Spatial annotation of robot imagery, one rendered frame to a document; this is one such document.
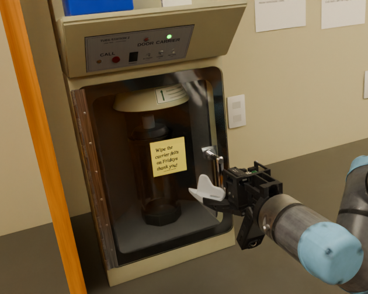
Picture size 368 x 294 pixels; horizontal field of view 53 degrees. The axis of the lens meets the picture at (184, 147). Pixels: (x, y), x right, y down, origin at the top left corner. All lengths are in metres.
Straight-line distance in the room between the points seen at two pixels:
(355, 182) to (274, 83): 0.82
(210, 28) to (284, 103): 0.80
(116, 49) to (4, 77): 0.55
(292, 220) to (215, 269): 0.37
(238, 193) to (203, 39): 0.29
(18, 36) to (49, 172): 0.22
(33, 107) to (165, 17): 0.26
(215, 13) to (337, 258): 0.44
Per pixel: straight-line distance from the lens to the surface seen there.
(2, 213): 1.27
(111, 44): 0.66
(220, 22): 0.71
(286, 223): 0.57
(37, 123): 0.65
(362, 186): 0.65
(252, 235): 0.71
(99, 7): 0.63
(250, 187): 0.66
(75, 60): 0.67
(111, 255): 0.85
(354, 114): 1.71
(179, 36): 0.69
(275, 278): 0.88
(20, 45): 0.63
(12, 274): 1.06
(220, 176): 0.80
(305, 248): 0.54
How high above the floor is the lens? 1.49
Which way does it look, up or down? 19 degrees down
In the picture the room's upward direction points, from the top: 6 degrees counter-clockwise
